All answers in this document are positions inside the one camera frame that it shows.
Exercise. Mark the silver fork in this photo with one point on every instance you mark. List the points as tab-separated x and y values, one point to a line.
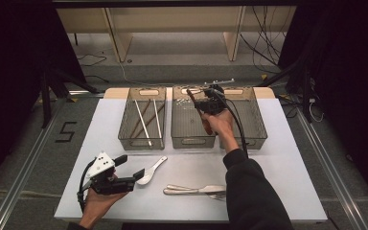
177	187

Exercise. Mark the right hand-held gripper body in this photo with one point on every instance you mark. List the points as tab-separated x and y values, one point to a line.
215	102

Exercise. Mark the brown wooden chopstick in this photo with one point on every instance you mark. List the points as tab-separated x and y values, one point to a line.
139	123
151	119

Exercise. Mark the white table mat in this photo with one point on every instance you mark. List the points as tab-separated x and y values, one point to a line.
284	166

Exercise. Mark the grey transparent plastic bin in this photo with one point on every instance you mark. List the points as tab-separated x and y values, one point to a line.
252	119
143	140
187	127

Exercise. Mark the aluminium floor rail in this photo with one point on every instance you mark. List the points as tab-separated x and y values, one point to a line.
332	166
22	179

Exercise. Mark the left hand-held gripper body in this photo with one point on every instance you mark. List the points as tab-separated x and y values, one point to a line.
111	184

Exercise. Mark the person's left hand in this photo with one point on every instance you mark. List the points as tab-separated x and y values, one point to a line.
100	204

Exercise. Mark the white ceramic spoon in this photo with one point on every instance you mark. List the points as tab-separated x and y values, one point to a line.
155	167

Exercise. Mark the dark curtain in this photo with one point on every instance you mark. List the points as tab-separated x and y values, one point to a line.
9	80
348	80

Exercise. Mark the black metal stand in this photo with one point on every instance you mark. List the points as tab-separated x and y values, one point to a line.
46	102
306	96

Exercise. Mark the light wooden desk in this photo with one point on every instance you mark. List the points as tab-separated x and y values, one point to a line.
172	19

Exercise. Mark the person's right hand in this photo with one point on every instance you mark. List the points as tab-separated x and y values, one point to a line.
222	126

